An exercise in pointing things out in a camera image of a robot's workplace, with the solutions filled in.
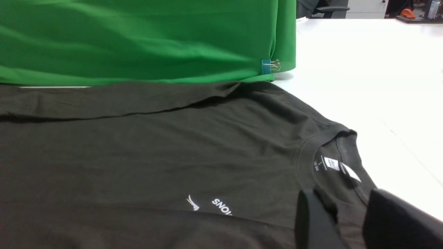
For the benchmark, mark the black office chair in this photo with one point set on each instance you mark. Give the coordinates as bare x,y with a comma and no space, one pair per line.
309,8

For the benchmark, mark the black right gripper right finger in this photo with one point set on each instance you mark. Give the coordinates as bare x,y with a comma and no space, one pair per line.
393,223

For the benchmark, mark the orange object on desk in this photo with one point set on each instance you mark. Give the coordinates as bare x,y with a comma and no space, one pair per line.
407,13

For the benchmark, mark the dark gray long-sleeve top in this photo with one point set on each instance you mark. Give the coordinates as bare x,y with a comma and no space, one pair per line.
159,166

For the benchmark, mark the blue binder clip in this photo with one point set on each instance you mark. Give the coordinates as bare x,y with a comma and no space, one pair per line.
270,67

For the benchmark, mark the green backdrop cloth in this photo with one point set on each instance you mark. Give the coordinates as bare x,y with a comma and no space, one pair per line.
99,42

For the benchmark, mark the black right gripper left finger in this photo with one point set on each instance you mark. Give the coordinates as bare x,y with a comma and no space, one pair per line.
316,223

